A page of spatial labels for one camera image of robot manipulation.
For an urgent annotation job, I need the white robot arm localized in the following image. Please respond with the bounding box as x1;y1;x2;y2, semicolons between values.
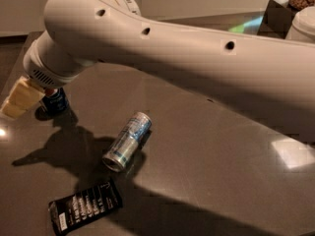
1;0;315;143

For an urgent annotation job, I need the silver blue energy drink can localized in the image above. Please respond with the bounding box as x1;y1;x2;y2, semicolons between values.
102;112;152;172

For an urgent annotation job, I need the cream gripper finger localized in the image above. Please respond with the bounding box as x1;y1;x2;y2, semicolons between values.
0;77;45;119

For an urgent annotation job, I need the blue pepsi can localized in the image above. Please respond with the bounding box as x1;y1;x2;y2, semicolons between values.
41;88;69;116

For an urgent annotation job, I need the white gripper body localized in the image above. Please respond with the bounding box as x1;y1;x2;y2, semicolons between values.
23;31;95;89

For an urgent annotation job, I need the black snack bar wrapper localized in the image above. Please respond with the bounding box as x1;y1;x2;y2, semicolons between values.
48;179;122;236

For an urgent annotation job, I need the black box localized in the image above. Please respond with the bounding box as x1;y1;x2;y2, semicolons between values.
257;0;297;39

